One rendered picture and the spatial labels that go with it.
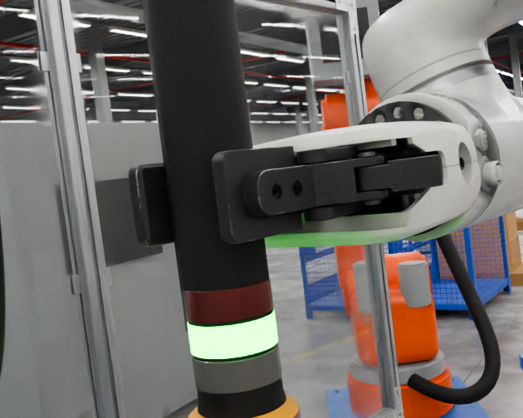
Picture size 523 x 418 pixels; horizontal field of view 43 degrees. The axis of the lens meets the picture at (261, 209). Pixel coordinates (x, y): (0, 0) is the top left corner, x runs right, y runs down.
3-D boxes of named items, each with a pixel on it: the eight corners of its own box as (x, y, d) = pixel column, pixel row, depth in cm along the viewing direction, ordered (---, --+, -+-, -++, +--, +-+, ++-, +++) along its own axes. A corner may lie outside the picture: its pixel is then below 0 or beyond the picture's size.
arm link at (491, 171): (515, 231, 37) (495, 240, 34) (375, 237, 42) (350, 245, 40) (499, 80, 36) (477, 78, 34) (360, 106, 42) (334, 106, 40)
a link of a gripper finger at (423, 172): (504, 177, 26) (378, 194, 24) (398, 182, 33) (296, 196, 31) (501, 146, 26) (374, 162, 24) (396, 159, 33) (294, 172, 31)
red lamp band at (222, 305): (178, 328, 24) (173, 294, 24) (195, 308, 27) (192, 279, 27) (270, 318, 24) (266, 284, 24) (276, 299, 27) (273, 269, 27)
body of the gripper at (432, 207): (509, 229, 35) (408, 269, 26) (344, 235, 41) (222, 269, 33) (494, 85, 34) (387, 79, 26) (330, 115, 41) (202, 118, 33)
